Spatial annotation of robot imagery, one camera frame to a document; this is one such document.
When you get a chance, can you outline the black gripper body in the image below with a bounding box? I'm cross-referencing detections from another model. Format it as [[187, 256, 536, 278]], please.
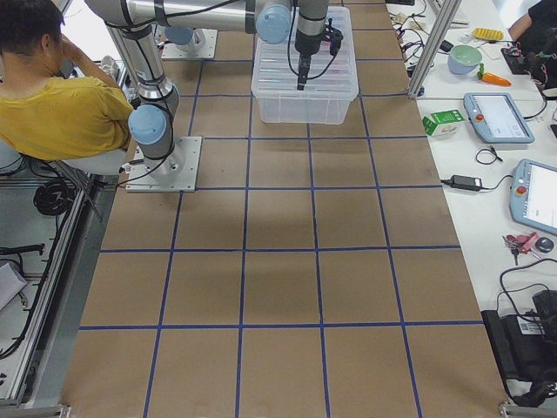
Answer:
[[295, 17, 342, 56]]

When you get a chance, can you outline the clear plastic box lid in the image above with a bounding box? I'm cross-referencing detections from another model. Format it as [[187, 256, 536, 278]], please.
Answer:
[[252, 6, 359, 95]]

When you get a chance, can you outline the clear plastic storage box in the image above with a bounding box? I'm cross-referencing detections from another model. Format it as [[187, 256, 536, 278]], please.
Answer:
[[252, 6, 359, 125]]

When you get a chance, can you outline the green white milk carton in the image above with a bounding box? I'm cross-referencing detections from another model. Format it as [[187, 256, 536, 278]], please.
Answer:
[[422, 109, 465, 137]]

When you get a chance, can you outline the green and blue bowl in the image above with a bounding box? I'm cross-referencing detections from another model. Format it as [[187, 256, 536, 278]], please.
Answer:
[[447, 44, 482, 75]]

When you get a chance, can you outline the yellow toy corn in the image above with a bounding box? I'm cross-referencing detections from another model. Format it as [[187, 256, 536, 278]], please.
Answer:
[[472, 28, 505, 42]]

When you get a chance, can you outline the toy carrot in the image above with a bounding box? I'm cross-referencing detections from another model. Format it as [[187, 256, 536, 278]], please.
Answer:
[[477, 63, 512, 87]]

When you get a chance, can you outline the blue teach pendant upper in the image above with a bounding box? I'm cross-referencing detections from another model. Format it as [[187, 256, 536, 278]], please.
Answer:
[[463, 92, 535, 145]]

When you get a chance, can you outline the blue teach pendant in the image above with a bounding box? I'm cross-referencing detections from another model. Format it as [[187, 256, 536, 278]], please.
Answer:
[[463, 92, 535, 145], [509, 158, 557, 235]]

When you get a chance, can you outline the black power adapter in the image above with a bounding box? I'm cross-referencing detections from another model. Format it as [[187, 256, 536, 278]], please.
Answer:
[[440, 174, 483, 192]]

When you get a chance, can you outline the person in black shirt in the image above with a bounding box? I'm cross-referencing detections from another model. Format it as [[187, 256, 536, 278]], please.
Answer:
[[508, 0, 556, 89]]

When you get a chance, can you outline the person in yellow shirt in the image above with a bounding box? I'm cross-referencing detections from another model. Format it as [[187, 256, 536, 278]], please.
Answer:
[[1, 1, 132, 160]]

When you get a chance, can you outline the blue teach pendant lower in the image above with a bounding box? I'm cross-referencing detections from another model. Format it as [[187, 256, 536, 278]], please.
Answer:
[[509, 158, 557, 235]]

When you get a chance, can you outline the pink keys bunch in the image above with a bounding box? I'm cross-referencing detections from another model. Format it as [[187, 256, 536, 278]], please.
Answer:
[[502, 233, 540, 266]]

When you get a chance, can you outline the black round key fob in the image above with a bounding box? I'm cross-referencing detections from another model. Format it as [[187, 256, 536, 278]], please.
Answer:
[[534, 237, 554, 253]]

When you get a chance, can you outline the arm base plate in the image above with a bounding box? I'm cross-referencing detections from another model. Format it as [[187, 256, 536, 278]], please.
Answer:
[[124, 137, 202, 192], [162, 27, 218, 60]]

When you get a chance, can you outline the aluminium frame post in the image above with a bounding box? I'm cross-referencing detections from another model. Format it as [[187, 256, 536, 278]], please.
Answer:
[[407, 0, 461, 98]]

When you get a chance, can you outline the small black cable loop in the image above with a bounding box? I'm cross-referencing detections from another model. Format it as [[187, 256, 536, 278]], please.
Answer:
[[474, 145, 505, 165]]

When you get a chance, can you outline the coiled black cable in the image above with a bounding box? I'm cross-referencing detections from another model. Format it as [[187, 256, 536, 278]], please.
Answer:
[[33, 178, 70, 217]]

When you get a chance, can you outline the black device with cables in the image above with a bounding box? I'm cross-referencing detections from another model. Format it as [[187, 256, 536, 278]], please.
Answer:
[[480, 265, 557, 408]]

